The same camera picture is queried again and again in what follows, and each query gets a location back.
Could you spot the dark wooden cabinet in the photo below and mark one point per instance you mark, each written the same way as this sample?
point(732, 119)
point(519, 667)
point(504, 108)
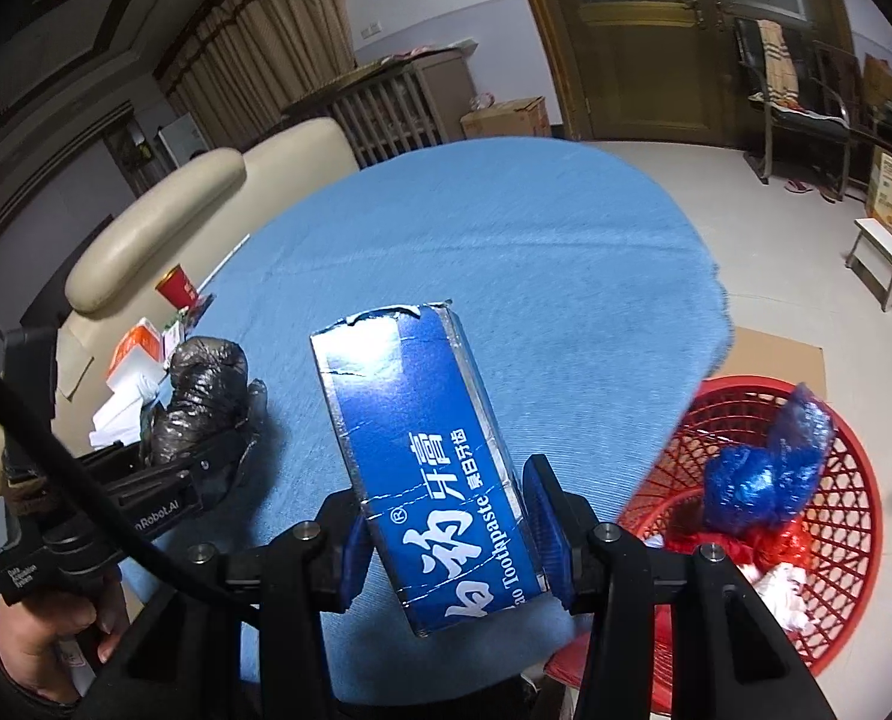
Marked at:
point(33, 202)

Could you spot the striped scarf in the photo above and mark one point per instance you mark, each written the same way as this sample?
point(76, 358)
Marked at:
point(778, 60)

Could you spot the flat cardboard sheet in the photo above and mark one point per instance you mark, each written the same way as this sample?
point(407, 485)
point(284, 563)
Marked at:
point(772, 360)

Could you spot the beige curtain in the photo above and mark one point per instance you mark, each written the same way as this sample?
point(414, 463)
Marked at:
point(266, 37)

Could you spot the blue tablecloth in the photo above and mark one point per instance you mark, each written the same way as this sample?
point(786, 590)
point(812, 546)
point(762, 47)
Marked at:
point(491, 240)

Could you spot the wooden radiator cover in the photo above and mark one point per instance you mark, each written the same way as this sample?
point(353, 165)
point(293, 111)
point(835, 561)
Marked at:
point(386, 112)

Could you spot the blue toothpaste box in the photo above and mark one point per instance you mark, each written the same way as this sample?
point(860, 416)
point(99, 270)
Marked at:
point(416, 427)

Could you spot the red plastic basket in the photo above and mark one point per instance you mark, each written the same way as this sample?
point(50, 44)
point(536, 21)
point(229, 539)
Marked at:
point(844, 577)

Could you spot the brown cardboard box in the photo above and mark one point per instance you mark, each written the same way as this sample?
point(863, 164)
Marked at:
point(506, 120)

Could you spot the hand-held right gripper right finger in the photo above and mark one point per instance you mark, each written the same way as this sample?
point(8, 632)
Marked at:
point(549, 540)

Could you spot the small cardboard box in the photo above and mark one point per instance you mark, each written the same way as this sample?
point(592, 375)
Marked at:
point(880, 79)

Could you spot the wooden door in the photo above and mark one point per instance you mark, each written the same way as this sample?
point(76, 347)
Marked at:
point(641, 52)

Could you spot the black metal chair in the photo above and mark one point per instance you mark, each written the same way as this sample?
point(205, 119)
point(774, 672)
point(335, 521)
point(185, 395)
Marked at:
point(799, 120)

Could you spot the small white stool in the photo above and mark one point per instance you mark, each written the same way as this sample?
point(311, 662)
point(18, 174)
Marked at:
point(885, 247)

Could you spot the white plastic bag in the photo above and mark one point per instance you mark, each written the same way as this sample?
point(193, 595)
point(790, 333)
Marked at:
point(780, 596)

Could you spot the person's left hand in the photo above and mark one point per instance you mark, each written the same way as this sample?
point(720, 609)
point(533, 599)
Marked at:
point(37, 645)

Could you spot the red plastic bag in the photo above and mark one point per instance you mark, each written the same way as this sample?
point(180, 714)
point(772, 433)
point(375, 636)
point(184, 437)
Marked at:
point(746, 547)

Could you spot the blue plastic bag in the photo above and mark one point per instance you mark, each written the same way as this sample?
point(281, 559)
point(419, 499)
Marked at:
point(769, 465)

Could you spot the black plastic bag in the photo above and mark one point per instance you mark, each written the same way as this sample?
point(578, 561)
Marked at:
point(195, 382)

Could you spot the beige leather sofa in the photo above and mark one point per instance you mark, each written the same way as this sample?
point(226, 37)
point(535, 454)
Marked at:
point(191, 217)

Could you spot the white wall socket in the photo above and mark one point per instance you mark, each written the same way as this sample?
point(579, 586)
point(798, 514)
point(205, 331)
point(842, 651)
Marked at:
point(369, 29)

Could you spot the orange printed carton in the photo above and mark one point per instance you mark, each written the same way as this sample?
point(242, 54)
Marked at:
point(890, 191)

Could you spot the red paper cup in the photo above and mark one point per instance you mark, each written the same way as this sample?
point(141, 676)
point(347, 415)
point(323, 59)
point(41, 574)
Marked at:
point(176, 289)

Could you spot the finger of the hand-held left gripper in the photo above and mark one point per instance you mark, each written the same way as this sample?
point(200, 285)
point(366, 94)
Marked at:
point(221, 457)

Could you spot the orange and white box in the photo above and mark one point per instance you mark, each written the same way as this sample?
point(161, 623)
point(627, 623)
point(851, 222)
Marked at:
point(135, 349)

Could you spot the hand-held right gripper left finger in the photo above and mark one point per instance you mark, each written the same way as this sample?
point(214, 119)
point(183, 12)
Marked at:
point(356, 562)

